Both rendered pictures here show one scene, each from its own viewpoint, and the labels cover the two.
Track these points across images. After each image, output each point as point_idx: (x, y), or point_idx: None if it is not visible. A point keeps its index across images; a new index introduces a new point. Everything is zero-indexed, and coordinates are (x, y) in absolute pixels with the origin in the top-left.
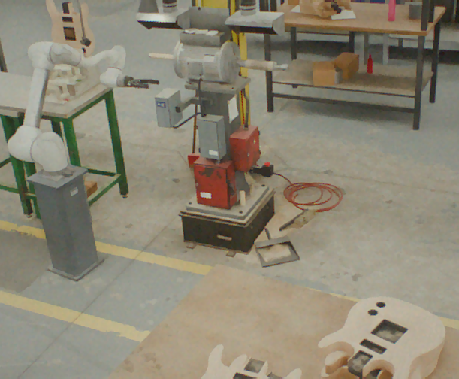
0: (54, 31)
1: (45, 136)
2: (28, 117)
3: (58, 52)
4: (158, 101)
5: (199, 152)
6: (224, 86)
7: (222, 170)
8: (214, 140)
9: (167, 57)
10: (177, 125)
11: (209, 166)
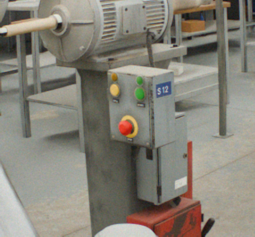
0: None
1: (136, 234)
2: (20, 221)
3: None
4: (159, 84)
5: (161, 194)
6: (160, 48)
7: (198, 207)
8: (184, 154)
9: (42, 24)
10: (138, 150)
11: (177, 213)
